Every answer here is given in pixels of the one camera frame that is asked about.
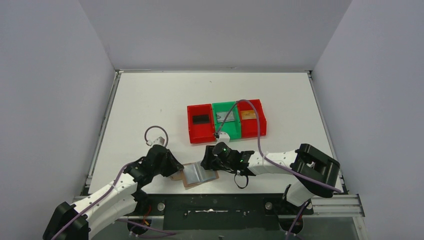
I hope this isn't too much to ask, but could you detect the brown leather card holder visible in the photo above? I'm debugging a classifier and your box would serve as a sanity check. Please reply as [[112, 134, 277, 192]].
[[169, 161, 219, 189]]

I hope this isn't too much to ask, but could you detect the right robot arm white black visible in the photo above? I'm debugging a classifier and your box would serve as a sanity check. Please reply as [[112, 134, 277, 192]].
[[200, 142, 341, 214]]

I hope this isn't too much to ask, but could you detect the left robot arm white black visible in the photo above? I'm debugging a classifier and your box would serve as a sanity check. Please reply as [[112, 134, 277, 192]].
[[42, 144, 184, 240]]

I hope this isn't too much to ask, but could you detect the silver grey card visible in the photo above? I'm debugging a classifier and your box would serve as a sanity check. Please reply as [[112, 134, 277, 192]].
[[215, 111, 235, 123]]

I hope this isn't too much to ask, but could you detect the black card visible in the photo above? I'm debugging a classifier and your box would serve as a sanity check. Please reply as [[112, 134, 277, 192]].
[[192, 114, 210, 125]]

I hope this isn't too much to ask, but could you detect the orange gold card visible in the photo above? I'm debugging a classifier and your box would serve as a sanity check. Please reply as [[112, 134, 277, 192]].
[[240, 109, 257, 121]]

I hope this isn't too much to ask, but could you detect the right red bin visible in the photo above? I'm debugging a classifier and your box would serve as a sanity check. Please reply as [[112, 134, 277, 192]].
[[237, 99, 267, 139]]

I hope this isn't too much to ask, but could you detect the red bin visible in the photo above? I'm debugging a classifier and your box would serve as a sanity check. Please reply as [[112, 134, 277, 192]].
[[187, 103, 216, 144], [237, 99, 267, 139]]

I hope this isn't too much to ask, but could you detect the left red bin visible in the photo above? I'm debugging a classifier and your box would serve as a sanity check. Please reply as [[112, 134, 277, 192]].
[[187, 103, 216, 144]]

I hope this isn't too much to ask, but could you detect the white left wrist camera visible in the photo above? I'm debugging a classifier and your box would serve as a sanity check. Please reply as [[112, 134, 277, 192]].
[[151, 136, 167, 147]]

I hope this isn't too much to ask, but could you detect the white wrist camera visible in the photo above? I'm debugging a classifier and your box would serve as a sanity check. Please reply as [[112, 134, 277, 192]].
[[151, 136, 167, 147], [215, 131, 231, 144]]

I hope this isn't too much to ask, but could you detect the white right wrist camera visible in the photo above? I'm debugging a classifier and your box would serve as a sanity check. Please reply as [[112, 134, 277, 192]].
[[215, 131, 231, 144]]

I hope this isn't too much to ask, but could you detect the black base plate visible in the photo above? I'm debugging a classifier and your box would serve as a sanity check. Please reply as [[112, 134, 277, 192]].
[[127, 193, 301, 231]]

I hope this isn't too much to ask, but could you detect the aluminium frame rail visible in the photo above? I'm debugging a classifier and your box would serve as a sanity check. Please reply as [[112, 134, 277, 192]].
[[66, 194, 365, 220]]

